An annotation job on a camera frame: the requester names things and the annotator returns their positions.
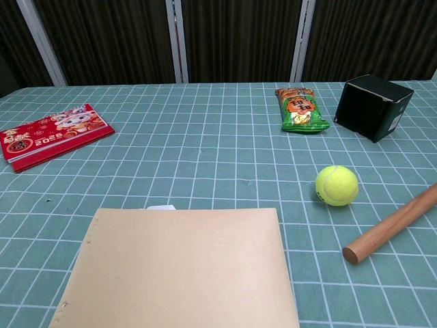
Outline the green checkered tablecloth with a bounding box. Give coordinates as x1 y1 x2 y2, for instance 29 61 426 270
0 80 437 328

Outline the black cardboard box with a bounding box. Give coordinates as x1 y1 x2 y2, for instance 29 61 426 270
333 74 415 144

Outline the yellow tennis ball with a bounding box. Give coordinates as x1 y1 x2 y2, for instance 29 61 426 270
314 165 360 206

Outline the dark ribbed partition panel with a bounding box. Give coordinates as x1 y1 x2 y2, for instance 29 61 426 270
180 0 305 83
33 0 180 86
0 0 55 98
302 0 437 82

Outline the green orange snack bag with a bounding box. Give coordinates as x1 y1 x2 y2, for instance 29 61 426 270
274 87 331 133

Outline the red desk calendar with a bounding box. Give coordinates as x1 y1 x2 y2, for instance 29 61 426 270
0 103 115 174

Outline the beige loose-leaf notebook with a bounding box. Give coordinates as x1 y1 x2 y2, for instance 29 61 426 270
47 207 300 328

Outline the wooden rolling pin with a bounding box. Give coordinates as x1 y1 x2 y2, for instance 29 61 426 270
342 182 437 264

